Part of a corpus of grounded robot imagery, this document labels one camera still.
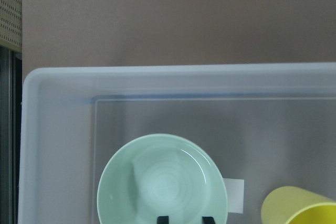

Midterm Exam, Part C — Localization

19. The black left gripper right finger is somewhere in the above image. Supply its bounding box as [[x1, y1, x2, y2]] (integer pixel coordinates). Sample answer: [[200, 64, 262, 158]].
[[202, 216, 215, 224]]

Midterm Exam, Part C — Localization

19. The perforated beige panel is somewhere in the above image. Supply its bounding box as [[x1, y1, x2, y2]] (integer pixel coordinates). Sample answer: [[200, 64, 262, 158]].
[[1, 0, 22, 53]]

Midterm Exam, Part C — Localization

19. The mint green bowl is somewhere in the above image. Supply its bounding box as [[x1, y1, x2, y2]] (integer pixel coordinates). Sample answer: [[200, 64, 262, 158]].
[[97, 134, 228, 223]]

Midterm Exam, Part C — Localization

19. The yellow plastic cup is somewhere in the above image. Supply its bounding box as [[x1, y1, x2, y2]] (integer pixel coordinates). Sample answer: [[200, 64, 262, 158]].
[[260, 186, 335, 223]]

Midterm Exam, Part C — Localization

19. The translucent plastic storage box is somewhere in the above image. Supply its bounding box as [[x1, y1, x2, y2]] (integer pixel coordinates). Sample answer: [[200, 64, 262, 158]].
[[18, 62, 335, 223]]

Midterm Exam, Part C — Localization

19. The white label in box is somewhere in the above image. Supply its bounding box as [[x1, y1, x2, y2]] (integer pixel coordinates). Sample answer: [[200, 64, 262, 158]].
[[224, 178, 245, 214]]

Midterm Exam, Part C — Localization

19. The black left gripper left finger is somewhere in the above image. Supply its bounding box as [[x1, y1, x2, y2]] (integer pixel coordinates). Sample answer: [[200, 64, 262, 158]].
[[156, 216, 169, 224]]

